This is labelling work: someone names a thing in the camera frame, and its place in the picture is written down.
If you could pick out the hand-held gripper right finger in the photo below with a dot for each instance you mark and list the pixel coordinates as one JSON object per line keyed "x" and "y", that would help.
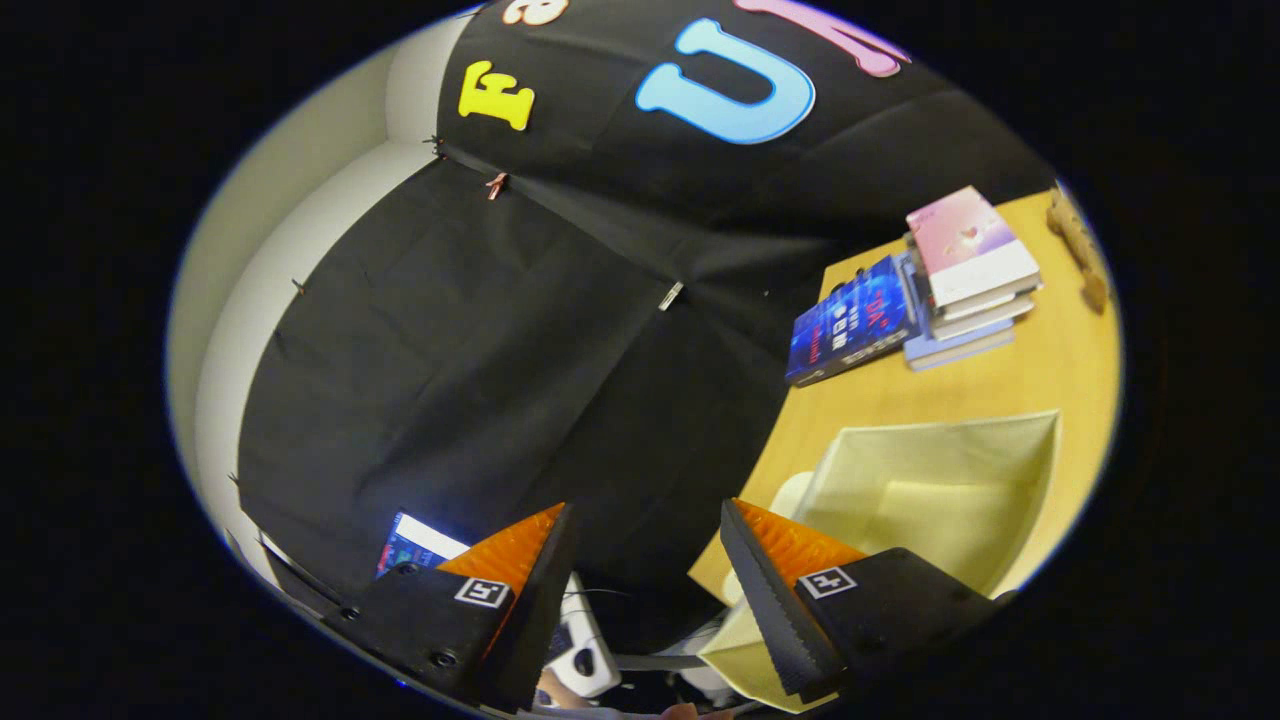
{"x": 765, "y": 600}

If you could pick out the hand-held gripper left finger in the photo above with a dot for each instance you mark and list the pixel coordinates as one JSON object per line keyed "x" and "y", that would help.
{"x": 535, "y": 610}

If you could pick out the pale green fabric storage box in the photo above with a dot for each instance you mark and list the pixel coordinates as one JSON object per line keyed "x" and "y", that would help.
{"x": 930, "y": 500}

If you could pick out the white plastic device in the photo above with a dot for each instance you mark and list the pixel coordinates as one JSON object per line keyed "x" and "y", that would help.
{"x": 585, "y": 650}

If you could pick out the computer monitor screen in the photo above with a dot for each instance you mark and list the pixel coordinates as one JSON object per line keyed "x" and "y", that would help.
{"x": 420, "y": 545}

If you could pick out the black backdrop cloth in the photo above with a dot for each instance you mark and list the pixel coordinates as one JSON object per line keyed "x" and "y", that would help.
{"x": 450, "y": 380}

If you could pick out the dark blue book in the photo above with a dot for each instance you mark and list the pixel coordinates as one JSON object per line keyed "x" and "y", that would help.
{"x": 850, "y": 320}

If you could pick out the light blue book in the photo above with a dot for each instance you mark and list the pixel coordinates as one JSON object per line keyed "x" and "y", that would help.
{"x": 960, "y": 348}

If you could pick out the silver cloth clip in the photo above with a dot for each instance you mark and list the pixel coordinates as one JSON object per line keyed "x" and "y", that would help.
{"x": 671, "y": 295}

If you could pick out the white thin book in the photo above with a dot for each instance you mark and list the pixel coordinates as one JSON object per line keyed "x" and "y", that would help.
{"x": 985, "y": 318}

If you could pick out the pink cover book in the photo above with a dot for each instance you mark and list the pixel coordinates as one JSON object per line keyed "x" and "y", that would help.
{"x": 965, "y": 240}

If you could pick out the copper cloth clip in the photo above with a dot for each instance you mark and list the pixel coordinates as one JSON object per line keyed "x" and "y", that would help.
{"x": 497, "y": 185}

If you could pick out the brown plush toy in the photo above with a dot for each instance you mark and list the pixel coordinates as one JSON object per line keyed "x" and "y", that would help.
{"x": 1078, "y": 240}

